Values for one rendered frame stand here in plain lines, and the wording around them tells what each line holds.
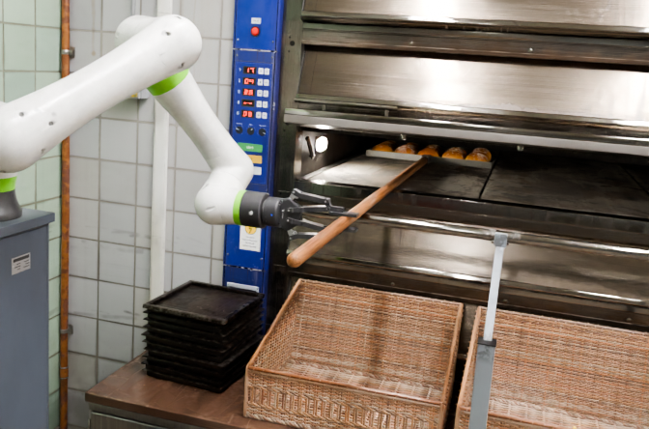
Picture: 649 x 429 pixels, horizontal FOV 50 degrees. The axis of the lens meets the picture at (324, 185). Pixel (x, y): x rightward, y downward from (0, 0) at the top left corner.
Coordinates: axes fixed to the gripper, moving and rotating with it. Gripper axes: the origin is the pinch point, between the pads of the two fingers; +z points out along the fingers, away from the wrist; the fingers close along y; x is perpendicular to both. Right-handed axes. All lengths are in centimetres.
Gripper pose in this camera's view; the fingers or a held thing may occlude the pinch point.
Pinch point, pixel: (344, 220)
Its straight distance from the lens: 174.2
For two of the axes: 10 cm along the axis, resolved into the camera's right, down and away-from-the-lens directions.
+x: -2.9, 1.5, -9.5
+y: -0.7, 9.8, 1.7
